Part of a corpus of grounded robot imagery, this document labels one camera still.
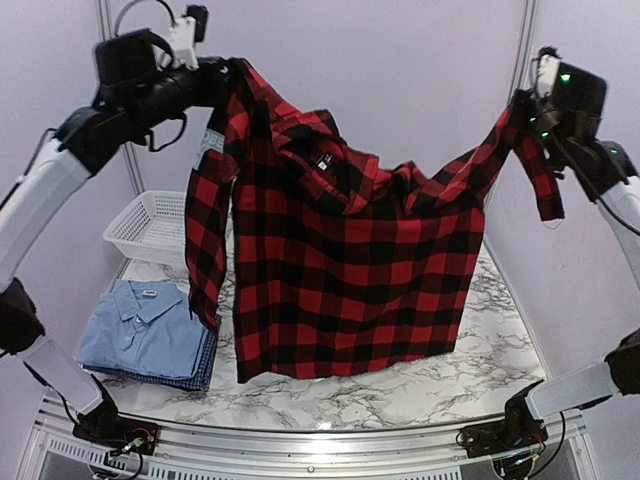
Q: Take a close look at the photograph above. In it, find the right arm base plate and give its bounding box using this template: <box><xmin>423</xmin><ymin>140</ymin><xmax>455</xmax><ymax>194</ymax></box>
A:
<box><xmin>456</xmin><ymin>420</ymin><xmax>548</xmax><ymax>458</ymax></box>

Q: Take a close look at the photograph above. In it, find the white plastic laundry basket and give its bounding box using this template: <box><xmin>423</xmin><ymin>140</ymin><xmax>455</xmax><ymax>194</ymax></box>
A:
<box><xmin>103</xmin><ymin>190</ymin><xmax>187</xmax><ymax>271</ymax></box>

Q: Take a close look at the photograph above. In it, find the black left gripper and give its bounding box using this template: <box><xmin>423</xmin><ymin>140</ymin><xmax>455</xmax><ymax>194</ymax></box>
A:
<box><xmin>126</xmin><ymin>56</ymin><xmax>238</xmax><ymax>134</ymax></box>

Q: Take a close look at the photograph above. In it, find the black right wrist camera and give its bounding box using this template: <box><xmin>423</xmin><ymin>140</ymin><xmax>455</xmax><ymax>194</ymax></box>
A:
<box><xmin>531</xmin><ymin>46</ymin><xmax>607</xmax><ymax>123</ymax></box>

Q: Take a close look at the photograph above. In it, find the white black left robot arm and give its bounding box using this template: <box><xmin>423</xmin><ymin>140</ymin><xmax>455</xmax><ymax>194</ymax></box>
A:
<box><xmin>1</xmin><ymin>57</ymin><xmax>228</xmax><ymax>446</ymax></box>

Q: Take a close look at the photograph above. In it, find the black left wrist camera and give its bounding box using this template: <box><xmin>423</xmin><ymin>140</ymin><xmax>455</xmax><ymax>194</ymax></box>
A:
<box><xmin>168</xmin><ymin>4</ymin><xmax>209</xmax><ymax>71</ymax></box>

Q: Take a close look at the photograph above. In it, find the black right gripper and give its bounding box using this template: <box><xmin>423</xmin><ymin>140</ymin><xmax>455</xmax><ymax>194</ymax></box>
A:
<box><xmin>502</xmin><ymin>89</ymin><xmax>563</xmax><ymax>161</ymax></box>

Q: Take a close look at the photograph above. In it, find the blue checked folded shirt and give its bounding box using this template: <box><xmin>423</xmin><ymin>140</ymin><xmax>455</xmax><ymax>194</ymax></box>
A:
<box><xmin>77</xmin><ymin>309</ymin><xmax>216</xmax><ymax>391</ymax></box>

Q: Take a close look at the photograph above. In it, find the light blue folded shirt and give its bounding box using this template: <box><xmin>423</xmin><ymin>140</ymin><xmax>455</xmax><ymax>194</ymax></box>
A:
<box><xmin>76</xmin><ymin>280</ymin><xmax>205</xmax><ymax>380</ymax></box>

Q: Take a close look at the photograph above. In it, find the aluminium front frame rail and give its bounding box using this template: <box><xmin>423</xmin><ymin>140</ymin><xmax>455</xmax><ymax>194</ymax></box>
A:
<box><xmin>16</xmin><ymin>395</ymin><xmax>604</xmax><ymax>479</ymax></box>

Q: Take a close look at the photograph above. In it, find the right aluminium corner post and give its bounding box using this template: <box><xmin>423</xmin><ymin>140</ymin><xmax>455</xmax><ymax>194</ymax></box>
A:
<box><xmin>508</xmin><ymin>0</ymin><xmax>538</xmax><ymax>95</ymax></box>

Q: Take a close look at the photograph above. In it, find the red black plaid shirt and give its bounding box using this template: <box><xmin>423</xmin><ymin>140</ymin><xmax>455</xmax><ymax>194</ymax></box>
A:
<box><xmin>185</xmin><ymin>58</ymin><xmax>564</xmax><ymax>383</ymax></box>

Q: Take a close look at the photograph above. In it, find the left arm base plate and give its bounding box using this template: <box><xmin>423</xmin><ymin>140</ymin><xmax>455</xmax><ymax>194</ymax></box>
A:
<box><xmin>72</xmin><ymin>417</ymin><xmax>160</xmax><ymax>455</ymax></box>

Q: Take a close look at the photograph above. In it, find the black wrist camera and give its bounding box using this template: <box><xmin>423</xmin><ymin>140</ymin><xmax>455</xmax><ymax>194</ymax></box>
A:
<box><xmin>531</xmin><ymin>46</ymin><xmax>607</xmax><ymax>123</ymax></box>
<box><xmin>168</xmin><ymin>4</ymin><xmax>209</xmax><ymax>71</ymax></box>

